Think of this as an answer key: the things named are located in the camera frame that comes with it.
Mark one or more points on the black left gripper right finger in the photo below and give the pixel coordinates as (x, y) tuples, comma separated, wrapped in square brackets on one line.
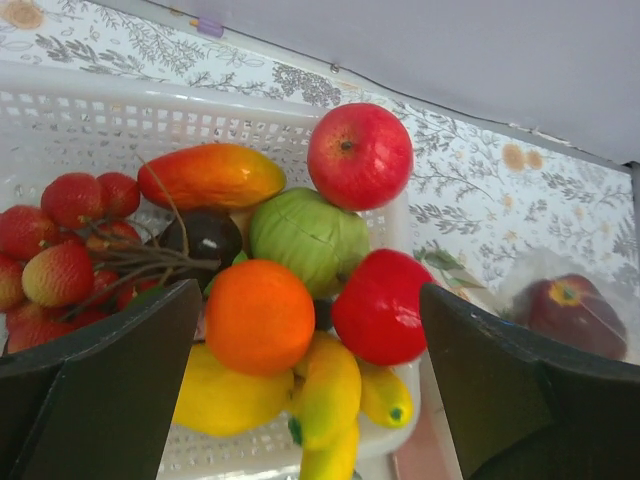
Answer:
[(522, 406)]

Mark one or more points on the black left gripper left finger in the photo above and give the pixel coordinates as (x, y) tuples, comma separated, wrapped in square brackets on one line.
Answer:
[(98, 403)]

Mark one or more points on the dark red apple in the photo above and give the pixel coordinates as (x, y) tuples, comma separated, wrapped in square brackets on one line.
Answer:
[(571, 310)]

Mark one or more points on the yellow banana bunch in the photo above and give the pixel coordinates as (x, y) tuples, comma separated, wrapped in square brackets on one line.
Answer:
[(335, 388)]

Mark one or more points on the clear zip top bag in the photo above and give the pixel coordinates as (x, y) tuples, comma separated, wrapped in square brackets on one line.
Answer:
[(542, 263)]

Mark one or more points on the yellow fruit under radish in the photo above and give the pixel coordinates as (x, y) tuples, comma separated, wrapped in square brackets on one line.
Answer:
[(221, 402)]

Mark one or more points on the leaf pattern tray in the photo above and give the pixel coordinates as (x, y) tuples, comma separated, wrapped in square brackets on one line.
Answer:
[(429, 453)]

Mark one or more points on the red cherries cluster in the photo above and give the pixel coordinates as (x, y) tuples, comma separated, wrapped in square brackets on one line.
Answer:
[(67, 262)]

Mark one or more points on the orange fruit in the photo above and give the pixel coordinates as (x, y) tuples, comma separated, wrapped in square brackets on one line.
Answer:
[(259, 318)]

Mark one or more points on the dark purple fruit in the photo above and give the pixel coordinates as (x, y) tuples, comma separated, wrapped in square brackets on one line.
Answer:
[(212, 235)]

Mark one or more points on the floral tablecloth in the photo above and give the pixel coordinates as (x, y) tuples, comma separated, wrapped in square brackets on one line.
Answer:
[(484, 196)]

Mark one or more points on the orange red mango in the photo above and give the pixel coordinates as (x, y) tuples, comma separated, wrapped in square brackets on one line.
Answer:
[(216, 175)]

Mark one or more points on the green fruit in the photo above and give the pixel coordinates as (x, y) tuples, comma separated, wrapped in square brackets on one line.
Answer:
[(320, 243)]

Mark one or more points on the white plastic fruit basket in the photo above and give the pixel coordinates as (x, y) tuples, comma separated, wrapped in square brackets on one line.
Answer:
[(55, 120)]

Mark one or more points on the red pomegranate on basket rim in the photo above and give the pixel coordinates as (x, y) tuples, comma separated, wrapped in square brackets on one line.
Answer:
[(360, 156)]

